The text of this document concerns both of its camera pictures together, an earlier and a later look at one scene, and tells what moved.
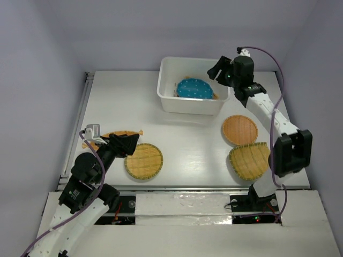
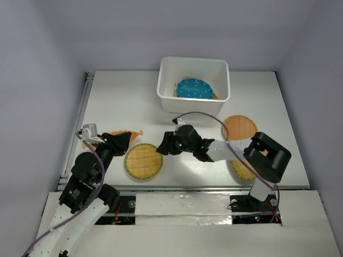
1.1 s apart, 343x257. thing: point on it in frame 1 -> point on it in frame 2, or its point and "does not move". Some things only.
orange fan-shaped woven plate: x=215 y=96 -> x=194 y=88
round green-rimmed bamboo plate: x=146 y=161 does not move
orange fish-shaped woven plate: x=93 y=146 does not move
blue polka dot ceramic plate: x=194 y=88 does not move
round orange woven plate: x=240 y=130 does not move
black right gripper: x=223 y=63 -> x=164 y=147
